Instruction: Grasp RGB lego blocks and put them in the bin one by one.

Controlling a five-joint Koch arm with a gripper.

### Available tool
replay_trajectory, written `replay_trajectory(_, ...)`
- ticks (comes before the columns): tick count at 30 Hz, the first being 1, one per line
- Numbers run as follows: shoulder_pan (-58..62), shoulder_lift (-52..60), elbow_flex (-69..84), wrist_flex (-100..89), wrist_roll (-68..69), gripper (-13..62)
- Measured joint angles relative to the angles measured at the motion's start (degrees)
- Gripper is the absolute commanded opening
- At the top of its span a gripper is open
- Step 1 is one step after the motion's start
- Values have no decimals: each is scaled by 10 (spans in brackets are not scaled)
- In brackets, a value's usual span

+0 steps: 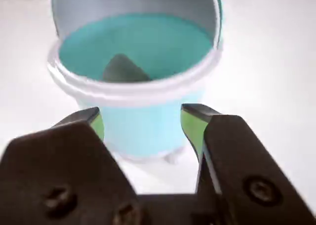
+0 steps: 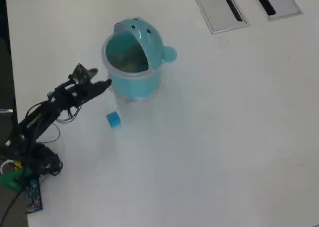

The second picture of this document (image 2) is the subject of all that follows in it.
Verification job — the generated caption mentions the teal whale-shaped bin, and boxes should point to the teal whale-shaped bin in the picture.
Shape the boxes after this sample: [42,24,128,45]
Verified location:
[101,16,178,106]

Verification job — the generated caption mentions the green table clamp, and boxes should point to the green table clamp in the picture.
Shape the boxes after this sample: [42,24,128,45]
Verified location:
[0,167,33,191]

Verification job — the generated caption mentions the blue lego block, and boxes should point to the blue lego block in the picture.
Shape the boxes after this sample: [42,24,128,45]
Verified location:
[106,111,122,129]

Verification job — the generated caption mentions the black desk edge panel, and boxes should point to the black desk edge panel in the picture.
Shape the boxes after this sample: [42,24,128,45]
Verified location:
[0,0,19,138]

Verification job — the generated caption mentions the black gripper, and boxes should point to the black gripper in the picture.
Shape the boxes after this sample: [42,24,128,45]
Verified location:
[48,67,112,110]

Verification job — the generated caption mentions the blue circuit board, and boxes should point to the blue circuit board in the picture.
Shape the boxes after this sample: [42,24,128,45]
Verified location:
[21,178,44,214]

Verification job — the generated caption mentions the white cable loop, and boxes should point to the white cable loop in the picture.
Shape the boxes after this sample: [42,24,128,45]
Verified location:
[0,159,16,175]

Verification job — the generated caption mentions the grey desk cable grommet plate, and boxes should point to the grey desk cable grommet plate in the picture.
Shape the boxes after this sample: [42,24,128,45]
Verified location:
[190,0,250,35]
[251,0,304,21]

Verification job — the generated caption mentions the thick black power cable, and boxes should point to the thick black power cable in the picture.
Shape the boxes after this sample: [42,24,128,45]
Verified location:
[0,184,27,227]

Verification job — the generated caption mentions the thin black servo wires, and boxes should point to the thin black servo wires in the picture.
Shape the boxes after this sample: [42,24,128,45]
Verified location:
[24,101,83,143]

